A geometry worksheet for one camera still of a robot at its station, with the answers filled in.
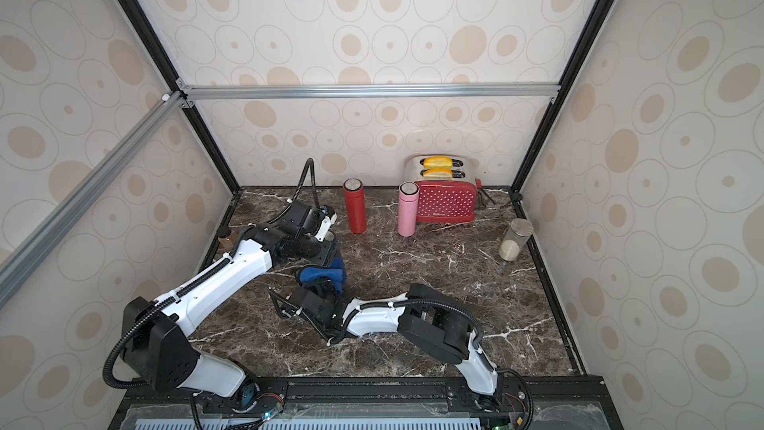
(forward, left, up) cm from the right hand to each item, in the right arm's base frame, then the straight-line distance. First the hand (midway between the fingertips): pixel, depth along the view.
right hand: (321, 281), depth 85 cm
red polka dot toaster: (+31, -37, +8) cm, 49 cm away
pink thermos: (+23, -24, +10) cm, 35 cm away
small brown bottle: (+13, +34, +1) cm, 36 cm away
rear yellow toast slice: (+40, -34, +11) cm, 54 cm away
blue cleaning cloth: (+2, -4, +3) cm, 5 cm away
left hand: (+6, -5, +9) cm, 11 cm away
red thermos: (+25, -8, +9) cm, 27 cm away
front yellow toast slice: (+35, -34, +11) cm, 50 cm away
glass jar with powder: (+16, -57, +4) cm, 60 cm away
